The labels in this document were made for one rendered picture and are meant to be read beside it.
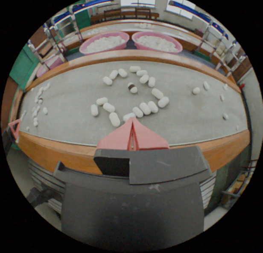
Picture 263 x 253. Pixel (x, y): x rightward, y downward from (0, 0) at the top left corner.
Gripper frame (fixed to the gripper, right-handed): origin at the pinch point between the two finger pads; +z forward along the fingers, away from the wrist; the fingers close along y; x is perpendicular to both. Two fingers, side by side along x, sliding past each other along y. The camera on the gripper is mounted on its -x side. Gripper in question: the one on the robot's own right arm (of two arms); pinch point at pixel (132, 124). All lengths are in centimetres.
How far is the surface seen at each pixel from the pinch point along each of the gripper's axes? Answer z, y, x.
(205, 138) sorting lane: 5.6, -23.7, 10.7
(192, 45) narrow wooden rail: 53, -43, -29
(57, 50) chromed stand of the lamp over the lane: 25.2, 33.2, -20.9
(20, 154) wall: -7, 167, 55
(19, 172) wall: -38, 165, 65
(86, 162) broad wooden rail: 0.1, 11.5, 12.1
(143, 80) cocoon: 18.0, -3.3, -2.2
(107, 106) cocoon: 11.6, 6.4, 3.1
